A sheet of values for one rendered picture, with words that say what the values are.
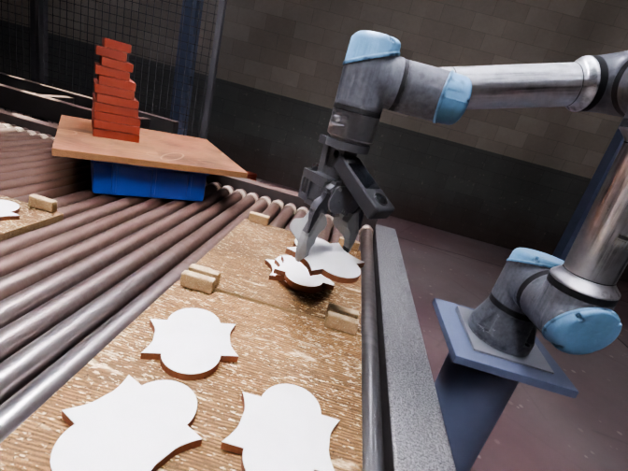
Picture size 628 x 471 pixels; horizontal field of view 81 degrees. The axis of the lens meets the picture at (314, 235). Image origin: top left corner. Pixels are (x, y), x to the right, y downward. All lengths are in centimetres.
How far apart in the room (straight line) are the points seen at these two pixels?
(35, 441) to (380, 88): 57
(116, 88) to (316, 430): 109
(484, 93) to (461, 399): 70
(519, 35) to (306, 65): 271
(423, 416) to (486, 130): 523
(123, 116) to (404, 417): 110
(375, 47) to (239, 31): 528
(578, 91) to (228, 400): 76
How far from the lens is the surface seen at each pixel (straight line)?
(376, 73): 57
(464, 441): 112
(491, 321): 98
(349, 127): 57
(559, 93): 82
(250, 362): 56
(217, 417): 49
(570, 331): 82
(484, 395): 104
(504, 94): 77
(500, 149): 576
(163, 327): 58
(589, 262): 81
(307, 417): 49
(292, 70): 557
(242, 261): 83
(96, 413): 48
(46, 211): 98
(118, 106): 130
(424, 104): 59
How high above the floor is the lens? 130
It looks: 20 degrees down
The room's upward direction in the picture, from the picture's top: 15 degrees clockwise
